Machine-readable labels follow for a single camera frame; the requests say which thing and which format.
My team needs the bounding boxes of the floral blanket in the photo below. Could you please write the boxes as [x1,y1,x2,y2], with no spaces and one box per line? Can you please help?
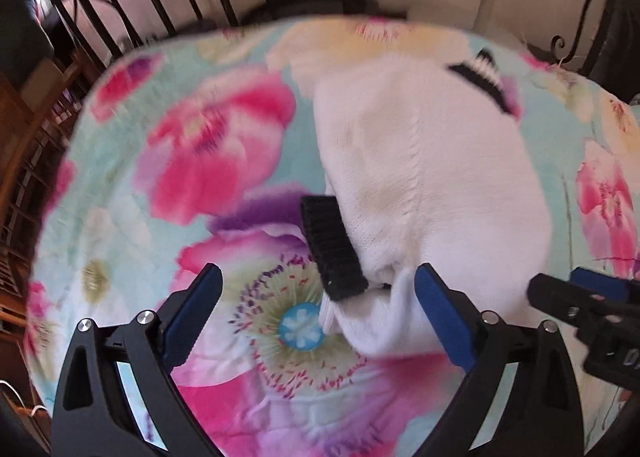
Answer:
[27,17,640,457]

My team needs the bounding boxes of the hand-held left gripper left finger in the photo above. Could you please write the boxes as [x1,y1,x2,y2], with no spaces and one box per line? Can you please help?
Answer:
[50,262,223,457]

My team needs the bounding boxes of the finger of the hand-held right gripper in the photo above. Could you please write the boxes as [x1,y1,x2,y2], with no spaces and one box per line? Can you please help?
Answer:
[570,267,640,308]
[527,273,609,333]

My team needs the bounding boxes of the white sweater with black trim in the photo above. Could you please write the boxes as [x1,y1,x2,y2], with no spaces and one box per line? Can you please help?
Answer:
[300,49,553,358]

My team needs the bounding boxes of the white cable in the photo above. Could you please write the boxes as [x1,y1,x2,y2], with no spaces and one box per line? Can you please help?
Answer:
[0,379,48,420]

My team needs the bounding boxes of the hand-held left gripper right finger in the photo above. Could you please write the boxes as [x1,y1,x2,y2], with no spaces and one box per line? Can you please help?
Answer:
[414,263,586,457]

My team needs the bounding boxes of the wooden shelf unit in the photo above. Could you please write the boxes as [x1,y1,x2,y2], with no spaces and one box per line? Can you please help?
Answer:
[0,52,103,343]

